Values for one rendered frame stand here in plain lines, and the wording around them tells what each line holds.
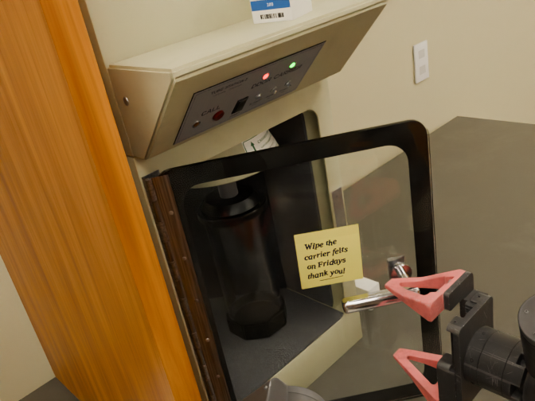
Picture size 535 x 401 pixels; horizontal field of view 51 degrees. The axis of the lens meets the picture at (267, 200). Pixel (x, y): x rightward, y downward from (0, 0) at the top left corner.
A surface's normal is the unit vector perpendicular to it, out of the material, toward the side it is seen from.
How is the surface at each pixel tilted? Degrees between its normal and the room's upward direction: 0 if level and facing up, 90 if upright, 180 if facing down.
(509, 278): 0
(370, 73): 90
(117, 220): 90
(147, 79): 90
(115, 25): 90
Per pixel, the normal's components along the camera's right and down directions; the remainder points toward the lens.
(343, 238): 0.09, 0.42
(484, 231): -0.18, -0.89
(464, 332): 0.69, 0.19
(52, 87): -0.70, 0.42
